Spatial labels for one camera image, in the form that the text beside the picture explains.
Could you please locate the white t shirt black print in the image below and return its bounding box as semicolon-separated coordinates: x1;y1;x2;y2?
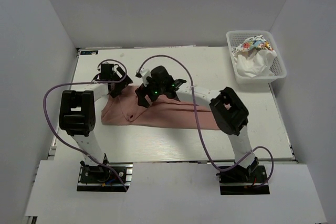
233;49;277;78

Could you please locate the white colourful print t shirt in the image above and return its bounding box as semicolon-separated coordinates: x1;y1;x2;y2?
231;35;274;55

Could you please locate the blue label sticker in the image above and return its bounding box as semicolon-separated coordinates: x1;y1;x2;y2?
80;50;99;55

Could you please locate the pink t shirt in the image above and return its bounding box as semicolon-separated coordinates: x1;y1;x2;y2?
100;84;220;131

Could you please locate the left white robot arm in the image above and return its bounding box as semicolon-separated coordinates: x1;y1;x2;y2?
59;62;133;182

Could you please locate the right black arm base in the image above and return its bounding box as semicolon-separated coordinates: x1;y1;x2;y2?
216;165;270;196

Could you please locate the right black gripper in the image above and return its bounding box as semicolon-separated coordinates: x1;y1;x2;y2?
136;73;166;108

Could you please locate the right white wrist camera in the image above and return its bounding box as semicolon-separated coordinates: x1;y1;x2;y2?
135;68;151;82

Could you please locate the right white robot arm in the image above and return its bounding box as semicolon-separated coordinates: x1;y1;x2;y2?
135;66;258;182

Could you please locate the white plastic basket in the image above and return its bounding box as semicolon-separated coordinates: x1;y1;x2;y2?
226;30;287;84

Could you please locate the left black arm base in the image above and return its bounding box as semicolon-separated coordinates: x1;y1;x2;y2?
77;161;133;193

